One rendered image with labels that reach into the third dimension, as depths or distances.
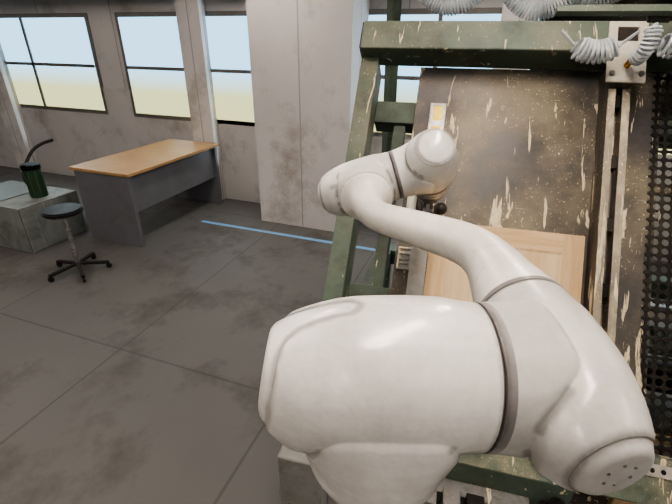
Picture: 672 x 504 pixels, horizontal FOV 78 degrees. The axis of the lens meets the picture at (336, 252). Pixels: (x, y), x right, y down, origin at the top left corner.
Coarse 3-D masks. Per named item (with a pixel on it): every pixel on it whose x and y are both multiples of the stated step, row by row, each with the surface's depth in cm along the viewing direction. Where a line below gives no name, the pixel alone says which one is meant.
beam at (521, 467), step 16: (464, 464) 114; (480, 464) 113; (496, 464) 112; (512, 464) 112; (528, 464) 111; (544, 480) 109; (640, 480) 105; (656, 480) 105; (608, 496) 106; (624, 496) 105; (640, 496) 105; (656, 496) 104
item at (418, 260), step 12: (432, 108) 134; (444, 108) 133; (432, 120) 133; (444, 120) 132; (420, 252) 127; (420, 264) 126; (408, 276) 126; (420, 276) 126; (408, 288) 126; (420, 288) 125
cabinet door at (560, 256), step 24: (504, 240) 125; (528, 240) 123; (552, 240) 122; (576, 240) 121; (432, 264) 128; (456, 264) 126; (552, 264) 121; (576, 264) 120; (432, 288) 126; (456, 288) 125; (576, 288) 118
